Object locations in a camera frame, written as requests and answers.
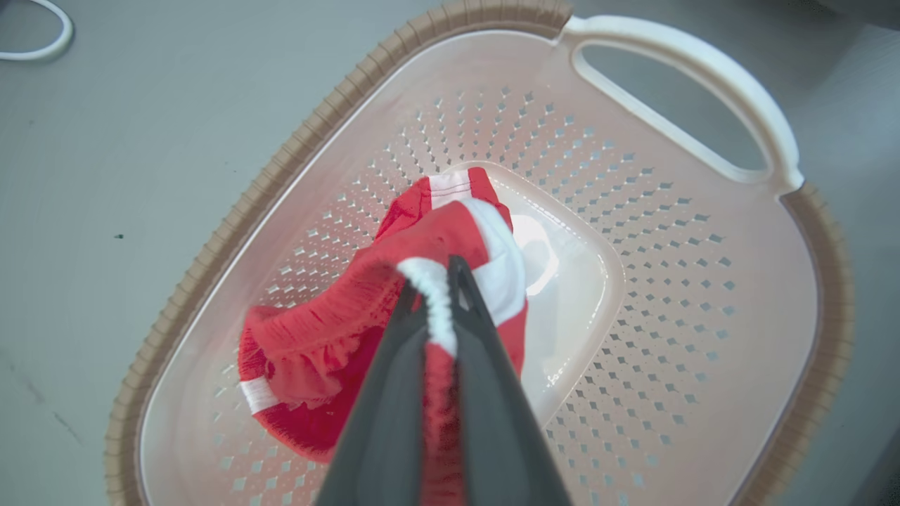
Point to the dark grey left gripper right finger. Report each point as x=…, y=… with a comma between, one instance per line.
x=492, y=422

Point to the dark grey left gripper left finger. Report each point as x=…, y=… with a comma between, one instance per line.
x=383, y=422

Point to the red garment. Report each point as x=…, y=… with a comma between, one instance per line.
x=316, y=337

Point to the beige laundry basket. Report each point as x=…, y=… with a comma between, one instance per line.
x=668, y=281

